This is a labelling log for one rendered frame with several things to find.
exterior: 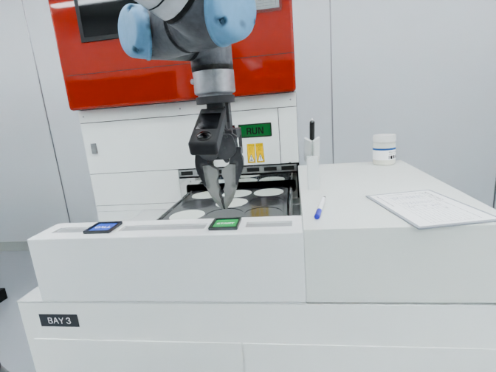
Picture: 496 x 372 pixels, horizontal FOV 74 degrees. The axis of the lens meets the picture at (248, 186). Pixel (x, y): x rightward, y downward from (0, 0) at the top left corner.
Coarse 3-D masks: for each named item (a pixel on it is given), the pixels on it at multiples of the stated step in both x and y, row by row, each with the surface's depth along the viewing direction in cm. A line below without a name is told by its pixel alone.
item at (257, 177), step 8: (248, 176) 120; (256, 176) 120; (264, 176) 120; (272, 176) 119; (280, 176) 119; (288, 176) 119; (296, 176) 118; (184, 184) 124; (192, 184) 124; (296, 184) 119; (184, 192) 125; (288, 192) 120; (296, 192) 120
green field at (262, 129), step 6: (240, 126) 117; (246, 126) 117; (252, 126) 117; (258, 126) 117; (264, 126) 116; (246, 132) 118; (252, 132) 117; (258, 132) 117; (264, 132) 117; (270, 132) 116
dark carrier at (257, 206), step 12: (252, 192) 112; (180, 204) 104; (192, 204) 104; (204, 204) 102; (252, 204) 98; (264, 204) 97; (276, 204) 96; (168, 216) 93; (204, 216) 91; (216, 216) 90; (228, 216) 89; (240, 216) 88; (252, 216) 88; (264, 216) 87
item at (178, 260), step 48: (48, 240) 66; (96, 240) 64; (144, 240) 63; (192, 240) 62; (240, 240) 60; (288, 240) 59; (48, 288) 68; (96, 288) 67; (144, 288) 65; (192, 288) 64; (240, 288) 63; (288, 288) 61
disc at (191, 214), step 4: (180, 212) 97; (184, 212) 96; (188, 212) 96; (192, 212) 96; (196, 212) 95; (200, 212) 95; (172, 216) 93; (176, 216) 93; (180, 216) 93; (184, 216) 92; (188, 216) 92; (192, 216) 92; (196, 216) 91; (200, 216) 91
